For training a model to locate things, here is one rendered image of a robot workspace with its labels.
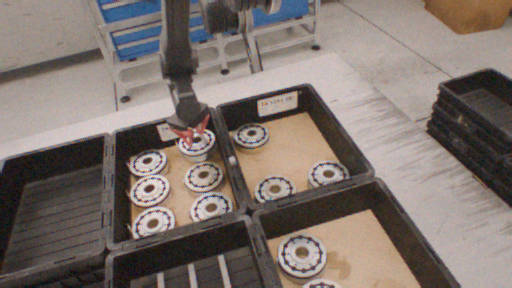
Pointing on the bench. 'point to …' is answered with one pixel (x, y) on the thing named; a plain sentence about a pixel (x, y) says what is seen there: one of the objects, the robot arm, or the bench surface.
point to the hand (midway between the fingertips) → (194, 138)
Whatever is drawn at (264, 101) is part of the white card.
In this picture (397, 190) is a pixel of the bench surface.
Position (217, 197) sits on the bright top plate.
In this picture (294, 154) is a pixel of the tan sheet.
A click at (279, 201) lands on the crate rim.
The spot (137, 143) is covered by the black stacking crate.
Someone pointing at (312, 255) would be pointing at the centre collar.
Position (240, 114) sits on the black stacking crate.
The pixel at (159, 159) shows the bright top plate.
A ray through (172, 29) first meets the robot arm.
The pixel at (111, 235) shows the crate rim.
